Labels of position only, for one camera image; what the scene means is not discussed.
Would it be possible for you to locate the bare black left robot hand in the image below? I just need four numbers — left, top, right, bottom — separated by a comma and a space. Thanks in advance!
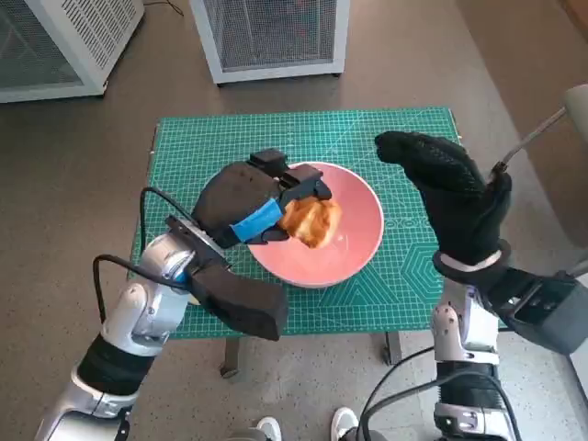
190, 147, 335, 252

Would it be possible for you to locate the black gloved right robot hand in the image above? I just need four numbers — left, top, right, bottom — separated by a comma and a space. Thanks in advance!
374, 130, 514, 267

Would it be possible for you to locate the long toy bread loaf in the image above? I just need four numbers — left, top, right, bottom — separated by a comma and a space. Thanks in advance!
279, 197, 344, 250

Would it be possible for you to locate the pink bowl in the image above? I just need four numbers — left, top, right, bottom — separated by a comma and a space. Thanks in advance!
247, 161, 385, 289

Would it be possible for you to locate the green cutting mat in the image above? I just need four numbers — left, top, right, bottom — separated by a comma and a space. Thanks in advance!
130, 107, 511, 341

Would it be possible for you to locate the grey chair with metal legs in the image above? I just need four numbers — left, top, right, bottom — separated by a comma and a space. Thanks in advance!
489, 85, 588, 279

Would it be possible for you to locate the white cabinet with mesh panel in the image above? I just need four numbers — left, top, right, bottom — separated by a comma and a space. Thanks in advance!
188, 0, 353, 85

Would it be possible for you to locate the grey metal table leg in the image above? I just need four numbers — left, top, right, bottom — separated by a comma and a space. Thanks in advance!
220, 337, 244, 379
380, 330, 405, 368

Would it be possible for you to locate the white flat panel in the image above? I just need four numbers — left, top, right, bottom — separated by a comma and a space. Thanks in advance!
569, 353, 588, 414

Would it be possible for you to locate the white cabinet with perforated side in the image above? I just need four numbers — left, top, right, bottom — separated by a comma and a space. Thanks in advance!
0, 0, 146, 103

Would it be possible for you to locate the white shoe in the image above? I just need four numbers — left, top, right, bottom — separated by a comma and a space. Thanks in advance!
255, 416, 282, 441
331, 406, 362, 441

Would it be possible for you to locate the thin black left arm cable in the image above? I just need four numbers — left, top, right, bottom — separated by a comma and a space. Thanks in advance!
139, 187, 197, 252

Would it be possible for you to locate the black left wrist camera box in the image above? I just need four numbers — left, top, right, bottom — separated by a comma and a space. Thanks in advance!
186, 264, 289, 342

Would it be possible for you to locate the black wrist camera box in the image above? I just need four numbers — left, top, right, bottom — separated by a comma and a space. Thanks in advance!
486, 268, 588, 355
186, 264, 289, 342

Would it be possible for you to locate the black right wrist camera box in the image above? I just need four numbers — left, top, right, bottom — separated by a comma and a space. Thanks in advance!
486, 268, 588, 355

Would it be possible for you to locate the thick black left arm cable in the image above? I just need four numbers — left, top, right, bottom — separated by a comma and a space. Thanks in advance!
93, 254, 189, 325

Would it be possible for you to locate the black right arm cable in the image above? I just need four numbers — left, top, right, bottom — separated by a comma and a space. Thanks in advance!
362, 370, 523, 441
357, 346, 437, 441

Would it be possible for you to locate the black floor cable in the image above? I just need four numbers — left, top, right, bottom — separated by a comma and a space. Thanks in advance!
145, 0, 186, 20

